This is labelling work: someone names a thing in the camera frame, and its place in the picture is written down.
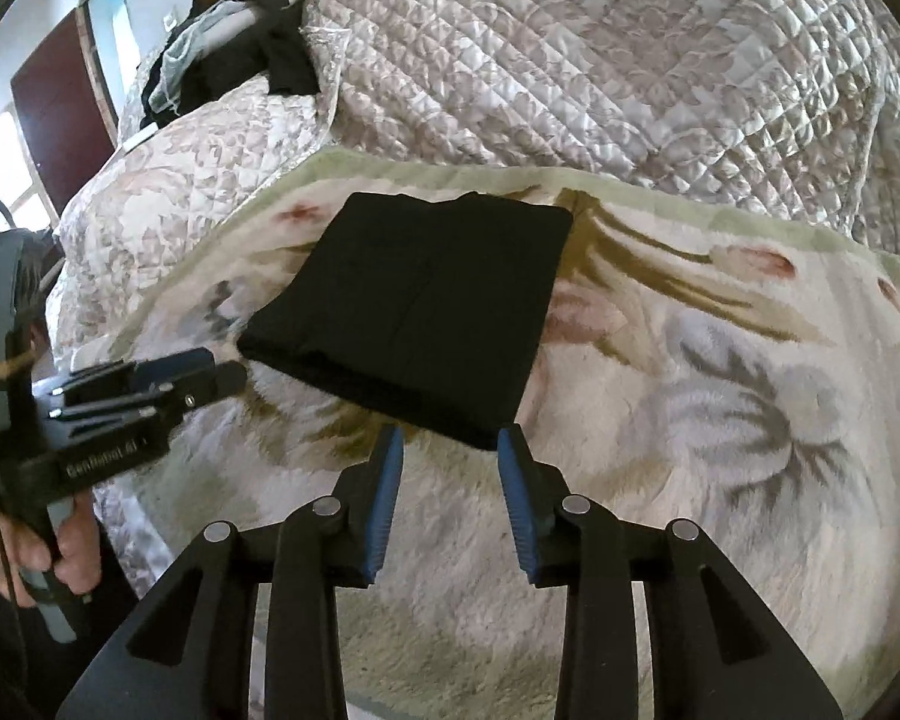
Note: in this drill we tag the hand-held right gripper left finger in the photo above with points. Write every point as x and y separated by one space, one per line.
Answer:
386 510

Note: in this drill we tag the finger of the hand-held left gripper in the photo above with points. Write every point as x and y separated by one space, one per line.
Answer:
210 390
176 369

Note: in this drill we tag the dark brown door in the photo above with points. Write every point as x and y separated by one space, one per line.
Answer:
60 105

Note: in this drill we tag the floral plush blanket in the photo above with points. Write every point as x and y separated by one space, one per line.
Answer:
682 427

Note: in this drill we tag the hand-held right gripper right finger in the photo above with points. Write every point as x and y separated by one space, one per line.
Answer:
517 510

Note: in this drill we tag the pile of dark clothes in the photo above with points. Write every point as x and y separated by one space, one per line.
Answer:
285 52

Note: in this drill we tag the small white card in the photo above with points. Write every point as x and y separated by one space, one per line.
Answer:
137 140

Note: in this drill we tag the window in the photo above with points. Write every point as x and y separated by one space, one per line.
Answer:
0 191

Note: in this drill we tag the white lace cloth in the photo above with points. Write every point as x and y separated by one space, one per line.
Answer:
187 52

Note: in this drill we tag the black pants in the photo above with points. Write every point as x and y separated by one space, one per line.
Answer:
420 315

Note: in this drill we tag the quilted floral bedspread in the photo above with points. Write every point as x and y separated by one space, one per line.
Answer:
570 52

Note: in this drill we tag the person's left hand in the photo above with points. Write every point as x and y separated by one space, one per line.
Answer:
82 540

